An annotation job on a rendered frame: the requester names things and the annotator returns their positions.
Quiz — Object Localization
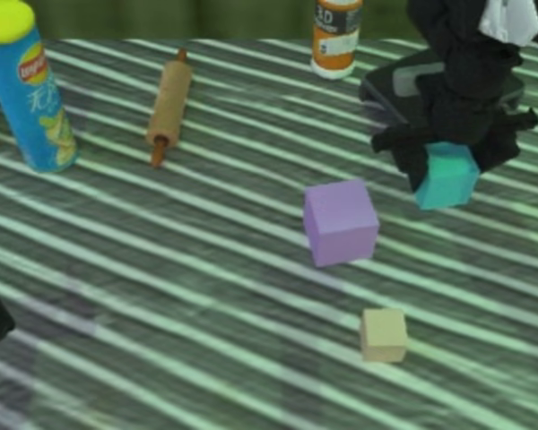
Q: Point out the teal cube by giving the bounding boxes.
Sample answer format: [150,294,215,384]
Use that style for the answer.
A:
[414,142,481,211]

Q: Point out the purple cube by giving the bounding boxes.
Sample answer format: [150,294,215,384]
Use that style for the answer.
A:
[303,178,381,269]

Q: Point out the small beige cube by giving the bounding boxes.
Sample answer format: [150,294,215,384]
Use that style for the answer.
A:
[360,307,408,363]

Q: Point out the orange white bottle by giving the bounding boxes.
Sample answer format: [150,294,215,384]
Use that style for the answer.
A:
[310,0,364,80]

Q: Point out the green striped tablecloth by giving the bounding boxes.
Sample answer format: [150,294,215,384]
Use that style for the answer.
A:
[0,38,538,430]

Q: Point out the wooden rolling pin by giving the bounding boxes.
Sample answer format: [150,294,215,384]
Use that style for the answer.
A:
[145,47,193,169]

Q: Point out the blue chip can yellow lid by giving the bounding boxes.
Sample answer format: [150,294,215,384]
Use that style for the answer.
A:
[0,0,80,174]

